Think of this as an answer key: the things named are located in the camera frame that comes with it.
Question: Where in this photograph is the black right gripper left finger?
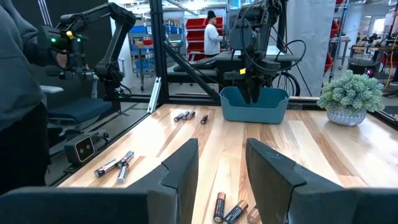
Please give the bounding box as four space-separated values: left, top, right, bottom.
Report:
0 138 200 224

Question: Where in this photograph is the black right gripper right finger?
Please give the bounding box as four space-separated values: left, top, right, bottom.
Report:
245 138 398 224

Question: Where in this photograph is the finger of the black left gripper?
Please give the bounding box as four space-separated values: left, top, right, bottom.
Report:
254 81 266 104
243 81 256 105

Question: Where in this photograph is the silver Energizer battery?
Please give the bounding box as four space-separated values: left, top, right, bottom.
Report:
116 150 136 169
93 158 121 179
116 163 130 185

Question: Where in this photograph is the teal plastic bin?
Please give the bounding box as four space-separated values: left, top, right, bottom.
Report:
219 86 290 125

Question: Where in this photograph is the person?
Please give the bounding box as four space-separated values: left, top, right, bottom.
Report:
203 10 225 59
0 0 52 196

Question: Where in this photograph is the red storage bin rack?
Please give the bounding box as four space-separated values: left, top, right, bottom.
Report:
185 16 225 62

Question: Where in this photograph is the green succulent in patterned pot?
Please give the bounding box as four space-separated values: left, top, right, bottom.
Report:
316 69 386 127

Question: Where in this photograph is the blue office chair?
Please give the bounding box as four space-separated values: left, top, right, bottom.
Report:
39 74 114 138

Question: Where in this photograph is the blue storage bin shelf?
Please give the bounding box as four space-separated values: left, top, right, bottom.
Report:
128 19 186 91

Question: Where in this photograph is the person's hand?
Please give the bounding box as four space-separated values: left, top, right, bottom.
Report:
55 52 68 70

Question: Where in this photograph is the white metal bracket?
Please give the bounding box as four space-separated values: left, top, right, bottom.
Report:
146 77 163 114

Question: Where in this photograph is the black aluminium table frame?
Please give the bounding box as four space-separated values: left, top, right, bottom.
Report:
45 0 398 187

